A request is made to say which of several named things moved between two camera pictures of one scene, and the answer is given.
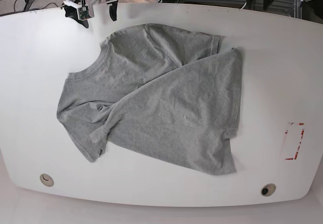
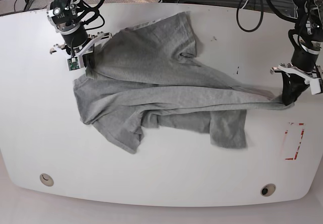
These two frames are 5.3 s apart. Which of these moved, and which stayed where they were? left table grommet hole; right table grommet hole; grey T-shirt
Moved: grey T-shirt
Stayed: left table grommet hole; right table grommet hole
